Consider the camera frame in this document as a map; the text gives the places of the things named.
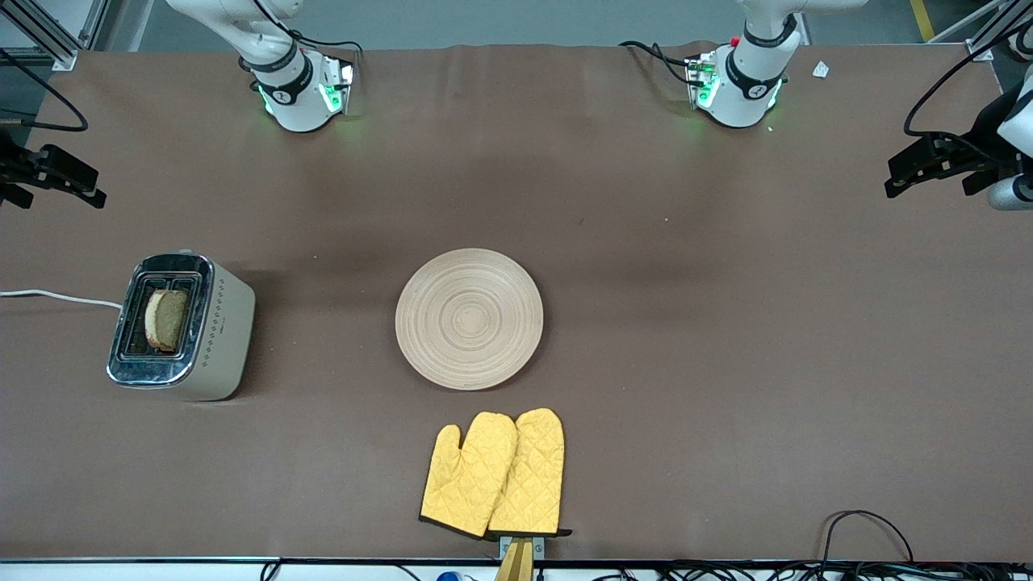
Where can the aluminium frame profile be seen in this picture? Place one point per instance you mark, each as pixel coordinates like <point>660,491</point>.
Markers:
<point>997,28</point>
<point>48,36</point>

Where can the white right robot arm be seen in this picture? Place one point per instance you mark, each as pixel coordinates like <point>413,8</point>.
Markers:
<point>294,97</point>

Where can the white paper scrap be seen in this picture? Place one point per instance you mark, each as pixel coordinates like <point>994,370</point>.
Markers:
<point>821,69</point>

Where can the metal clamp bracket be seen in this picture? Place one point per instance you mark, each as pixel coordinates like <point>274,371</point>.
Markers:
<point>539,549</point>

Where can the brown table cover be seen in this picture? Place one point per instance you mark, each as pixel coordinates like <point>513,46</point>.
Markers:
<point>726,323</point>

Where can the chrome and beige toaster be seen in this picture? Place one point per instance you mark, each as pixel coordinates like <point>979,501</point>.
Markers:
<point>226,339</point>

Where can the yellow quilted oven mitt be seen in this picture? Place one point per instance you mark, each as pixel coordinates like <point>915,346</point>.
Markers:
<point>468,476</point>
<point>533,468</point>

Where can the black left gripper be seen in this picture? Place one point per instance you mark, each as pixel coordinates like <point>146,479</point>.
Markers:
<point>979,131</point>

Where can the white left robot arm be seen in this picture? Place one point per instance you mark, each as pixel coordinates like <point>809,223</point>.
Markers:
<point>746,89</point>

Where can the round wooden plate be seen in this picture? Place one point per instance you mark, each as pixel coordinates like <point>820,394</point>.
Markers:
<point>468,319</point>

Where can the slice of bread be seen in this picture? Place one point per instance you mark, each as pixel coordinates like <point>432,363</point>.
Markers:
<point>168,320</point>

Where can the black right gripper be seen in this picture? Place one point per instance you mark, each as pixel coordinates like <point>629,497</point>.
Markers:
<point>8,165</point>

